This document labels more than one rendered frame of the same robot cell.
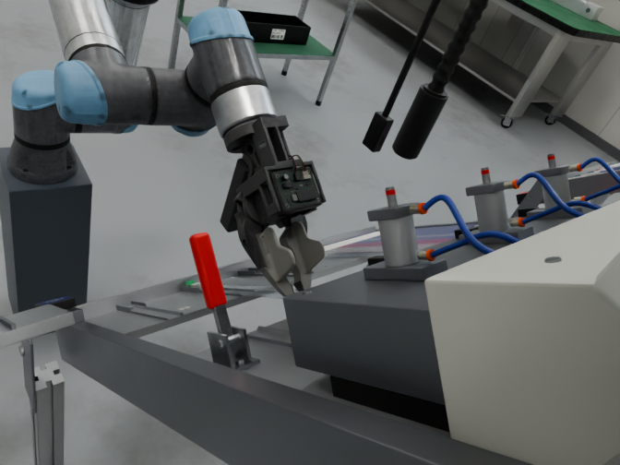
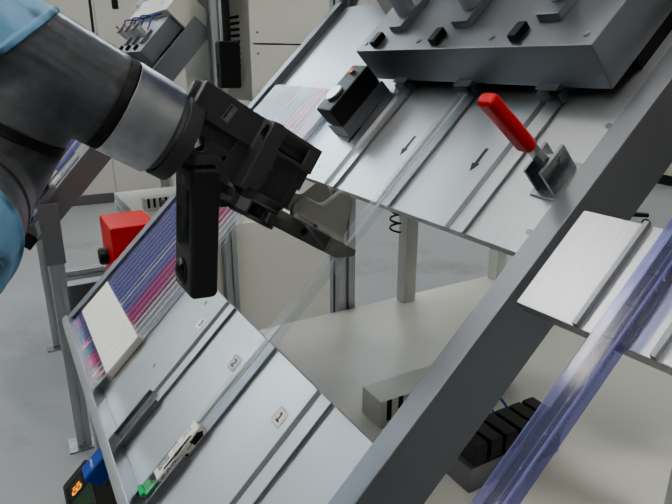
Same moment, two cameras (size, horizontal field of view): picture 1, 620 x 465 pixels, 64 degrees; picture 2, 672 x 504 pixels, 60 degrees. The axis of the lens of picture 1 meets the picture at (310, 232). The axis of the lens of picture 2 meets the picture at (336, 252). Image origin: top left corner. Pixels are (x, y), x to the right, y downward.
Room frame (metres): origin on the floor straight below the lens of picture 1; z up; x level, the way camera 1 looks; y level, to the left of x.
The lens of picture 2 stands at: (0.25, 0.51, 1.12)
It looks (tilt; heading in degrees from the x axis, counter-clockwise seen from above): 18 degrees down; 291
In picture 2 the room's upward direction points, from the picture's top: straight up
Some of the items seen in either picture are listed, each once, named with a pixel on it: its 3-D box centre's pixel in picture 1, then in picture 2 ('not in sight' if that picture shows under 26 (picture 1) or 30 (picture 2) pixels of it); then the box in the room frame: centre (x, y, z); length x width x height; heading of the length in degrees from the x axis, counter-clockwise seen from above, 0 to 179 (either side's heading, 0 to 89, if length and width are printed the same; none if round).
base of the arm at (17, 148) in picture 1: (42, 149); not in sight; (0.92, 0.67, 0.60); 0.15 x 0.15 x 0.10
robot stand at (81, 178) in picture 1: (45, 246); not in sight; (0.92, 0.67, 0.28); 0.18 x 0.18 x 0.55; 48
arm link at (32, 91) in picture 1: (45, 105); not in sight; (0.92, 0.66, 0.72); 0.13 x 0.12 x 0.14; 133
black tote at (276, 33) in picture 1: (263, 27); not in sight; (2.97, 0.72, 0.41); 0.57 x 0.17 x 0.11; 141
